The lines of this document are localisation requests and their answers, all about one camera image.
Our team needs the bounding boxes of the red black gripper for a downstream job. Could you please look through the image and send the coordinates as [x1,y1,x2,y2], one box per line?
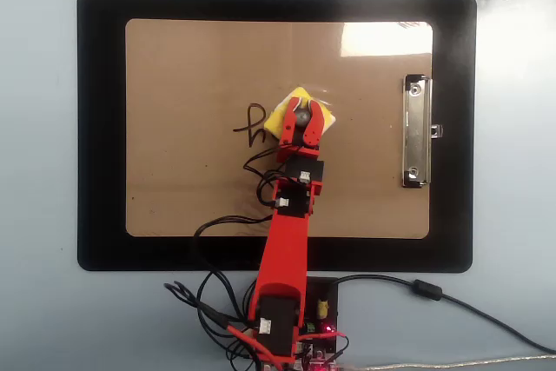
[275,96,327,186]

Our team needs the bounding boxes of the yellow white sponge black knob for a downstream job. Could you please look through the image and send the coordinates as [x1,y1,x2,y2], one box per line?
[263,86,338,140]

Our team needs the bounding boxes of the controller circuit board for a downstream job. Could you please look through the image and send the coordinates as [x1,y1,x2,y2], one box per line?
[297,321,347,371]

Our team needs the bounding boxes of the silver metal clipboard clip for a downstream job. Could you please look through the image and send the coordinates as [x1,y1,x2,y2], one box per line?
[400,74,445,189]

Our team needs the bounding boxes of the brown clipboard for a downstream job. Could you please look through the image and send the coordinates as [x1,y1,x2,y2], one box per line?
[124,18,434,241]

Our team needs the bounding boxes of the black mat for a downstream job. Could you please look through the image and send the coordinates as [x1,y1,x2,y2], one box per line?
[76,0,478,275]

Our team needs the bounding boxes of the black servo cable bundle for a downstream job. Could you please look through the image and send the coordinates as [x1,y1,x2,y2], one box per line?
[163,144,290,370]

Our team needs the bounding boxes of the black power cable with ferrite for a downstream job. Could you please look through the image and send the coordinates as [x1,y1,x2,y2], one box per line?
[334,274,556,355]

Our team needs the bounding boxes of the pink red wire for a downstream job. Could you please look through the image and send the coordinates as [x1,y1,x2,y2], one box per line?
[223,321,349,368]

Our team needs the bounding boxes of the silver braided usb cable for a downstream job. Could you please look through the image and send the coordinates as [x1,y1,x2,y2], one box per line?
[341,353,556,371]

